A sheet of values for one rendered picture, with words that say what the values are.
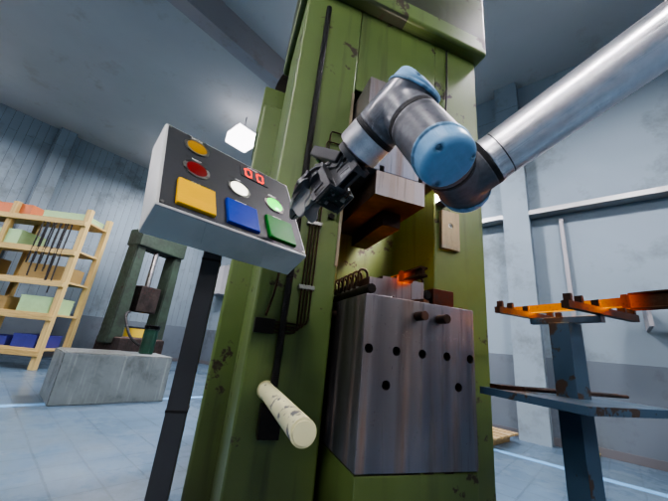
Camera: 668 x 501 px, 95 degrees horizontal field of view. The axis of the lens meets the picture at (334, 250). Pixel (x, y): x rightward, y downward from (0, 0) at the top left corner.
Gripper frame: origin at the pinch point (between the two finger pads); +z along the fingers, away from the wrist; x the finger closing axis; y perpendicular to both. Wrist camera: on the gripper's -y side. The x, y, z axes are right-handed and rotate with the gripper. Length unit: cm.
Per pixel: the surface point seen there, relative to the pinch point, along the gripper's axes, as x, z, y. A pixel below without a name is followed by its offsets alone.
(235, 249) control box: -9.5, 10.5, 6.5
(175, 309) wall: 249, 731, -454
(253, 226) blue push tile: -7.9, 5.0, 3.6
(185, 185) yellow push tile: -22.5, 5.0, -0.6
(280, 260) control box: 2.0, 9.8, 6.5
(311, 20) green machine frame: 15, -27, -107
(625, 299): 73, -39, 33
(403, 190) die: 45, -13, -24
